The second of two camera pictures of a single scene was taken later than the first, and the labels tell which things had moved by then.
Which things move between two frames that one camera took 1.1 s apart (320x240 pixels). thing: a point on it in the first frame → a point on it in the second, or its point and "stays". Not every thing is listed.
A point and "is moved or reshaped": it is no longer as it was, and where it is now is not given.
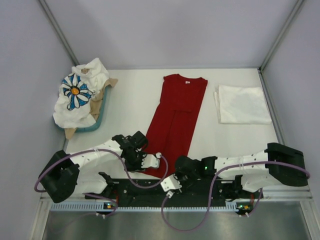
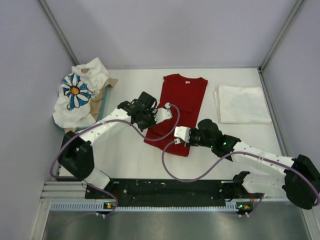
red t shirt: [170, 131] is moved or reshaped
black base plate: [227, 191] stays
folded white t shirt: [240, 104] stays
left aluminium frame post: [58, 31] stays
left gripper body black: [133, 163] → [148, 120]
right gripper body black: [185, 179] → [196, 139]
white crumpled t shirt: [93, 73] stays
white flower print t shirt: [72, 108] stays
